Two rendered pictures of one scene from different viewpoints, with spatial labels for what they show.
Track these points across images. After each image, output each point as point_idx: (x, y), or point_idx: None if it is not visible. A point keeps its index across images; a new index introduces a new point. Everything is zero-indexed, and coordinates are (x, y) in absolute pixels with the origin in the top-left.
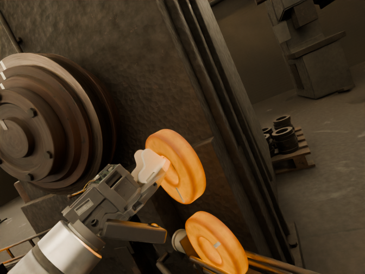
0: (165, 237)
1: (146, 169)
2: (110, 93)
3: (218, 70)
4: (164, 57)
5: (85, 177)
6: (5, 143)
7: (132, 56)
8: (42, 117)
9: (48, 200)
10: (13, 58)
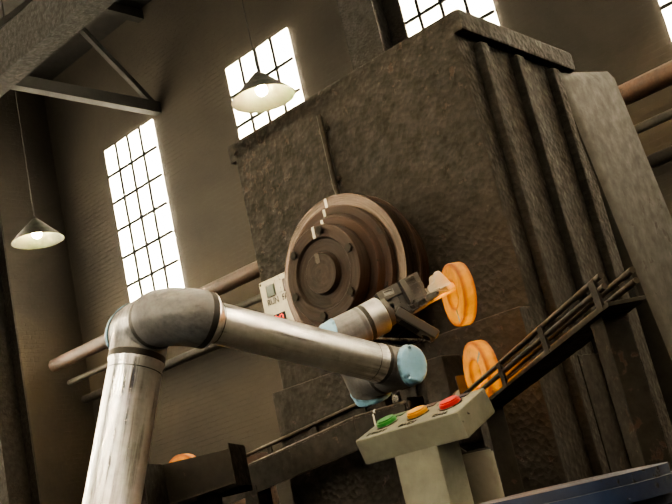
0: (437, 334)
1: (434, 284)
2: (425, 247)
3: (599, 246)
4: (488, 213)
5: None
6: (312, 277)
7: (456, 208)
8: (356, 252)
9: (314, 381)
10: (338, 197)
